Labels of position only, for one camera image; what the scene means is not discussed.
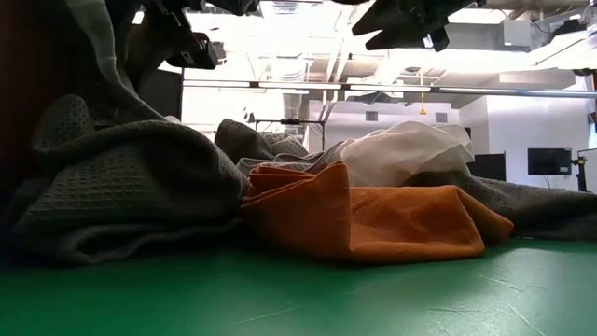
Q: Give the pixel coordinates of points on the small dark grey towel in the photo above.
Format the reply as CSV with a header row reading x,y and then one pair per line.
x,y
242,140

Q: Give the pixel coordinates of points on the grey ceiling duct box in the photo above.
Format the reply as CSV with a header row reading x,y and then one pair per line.
x,y
517,32

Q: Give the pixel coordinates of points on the dark grey plain towel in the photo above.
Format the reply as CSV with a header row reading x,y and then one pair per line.
x,y
536,210

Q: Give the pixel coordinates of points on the plain white towel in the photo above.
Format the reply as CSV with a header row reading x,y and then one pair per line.
x,y
406,149

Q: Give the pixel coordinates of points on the small orange towel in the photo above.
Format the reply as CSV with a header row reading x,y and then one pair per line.
x,y
396,224

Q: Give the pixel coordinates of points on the yellow hanging pendant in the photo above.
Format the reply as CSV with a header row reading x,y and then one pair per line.
x,y
422,111

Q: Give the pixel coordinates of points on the silver spiral air duct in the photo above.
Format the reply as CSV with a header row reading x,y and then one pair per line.
x,y
292,107

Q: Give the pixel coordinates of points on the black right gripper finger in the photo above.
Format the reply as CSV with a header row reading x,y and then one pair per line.
x,y
406,39
392,16

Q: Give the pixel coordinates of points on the black frame stand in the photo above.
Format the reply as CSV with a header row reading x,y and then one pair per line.
x,y
289,121

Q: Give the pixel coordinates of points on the dark grey waffle towel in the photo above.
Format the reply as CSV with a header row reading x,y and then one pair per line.
x,y
140,186

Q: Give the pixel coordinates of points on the green table mat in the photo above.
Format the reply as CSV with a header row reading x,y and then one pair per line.
x,y
298,298

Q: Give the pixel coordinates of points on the black tripod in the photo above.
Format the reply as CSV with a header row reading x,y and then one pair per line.
x,y
580,172

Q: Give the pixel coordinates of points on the black room divider panels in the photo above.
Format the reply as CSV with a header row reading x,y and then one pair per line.
x,y
487,167

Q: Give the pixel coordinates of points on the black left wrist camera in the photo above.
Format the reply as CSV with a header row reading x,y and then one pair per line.
x,y
196,53

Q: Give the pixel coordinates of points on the black wall monitor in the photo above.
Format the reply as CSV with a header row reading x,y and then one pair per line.
x,y
549,161

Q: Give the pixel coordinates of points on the black partition panel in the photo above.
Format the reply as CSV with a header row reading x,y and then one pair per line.
x,y
163,93

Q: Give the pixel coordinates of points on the grey plaid towel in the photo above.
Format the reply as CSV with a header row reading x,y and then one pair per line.
x,y
102,46

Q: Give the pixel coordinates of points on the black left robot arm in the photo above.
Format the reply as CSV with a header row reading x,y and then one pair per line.
x,y
233,5

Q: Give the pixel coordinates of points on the long horizontal metal bar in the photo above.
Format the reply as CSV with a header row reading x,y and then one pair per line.
x,y
396,88

